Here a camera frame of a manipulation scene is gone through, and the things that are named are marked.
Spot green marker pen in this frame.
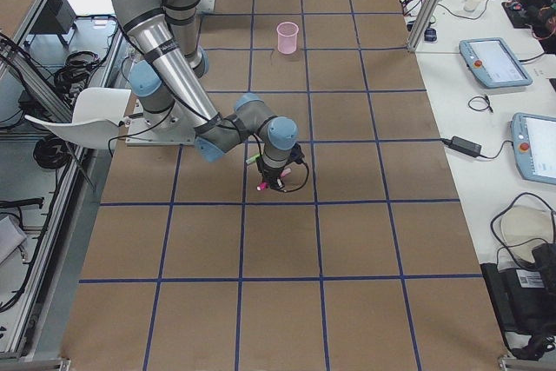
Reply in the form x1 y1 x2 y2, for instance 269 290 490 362
245 154 261 165

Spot pink mesh cup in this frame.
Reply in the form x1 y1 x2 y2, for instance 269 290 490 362
276 22 299 55

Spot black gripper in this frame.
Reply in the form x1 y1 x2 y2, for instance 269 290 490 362
255 157 291 191

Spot near teach pendant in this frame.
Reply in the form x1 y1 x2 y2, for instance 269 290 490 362
510 112 555 184

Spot pink marker pen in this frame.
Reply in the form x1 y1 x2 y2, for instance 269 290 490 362
256 168 291 191

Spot black power adapter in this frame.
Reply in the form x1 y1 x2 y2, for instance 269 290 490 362
440 136 481 158

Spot teach pendant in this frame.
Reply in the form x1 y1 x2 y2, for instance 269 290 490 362
510 112 555 184
459 37 533 89

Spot white paper cup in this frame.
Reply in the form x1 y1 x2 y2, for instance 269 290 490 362
463 0 483 12

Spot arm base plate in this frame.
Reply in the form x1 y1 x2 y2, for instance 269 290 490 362
126 86 195 146
196 0 216 15

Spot small blue device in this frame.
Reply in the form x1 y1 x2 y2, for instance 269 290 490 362
424 28 438 43

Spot white plastic chair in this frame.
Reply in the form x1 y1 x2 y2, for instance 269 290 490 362
25 87 131 151

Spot far teach pendant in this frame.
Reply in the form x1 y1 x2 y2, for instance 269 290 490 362
459 37 533 89

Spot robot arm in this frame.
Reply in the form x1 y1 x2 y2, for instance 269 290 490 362
111 0 303 191

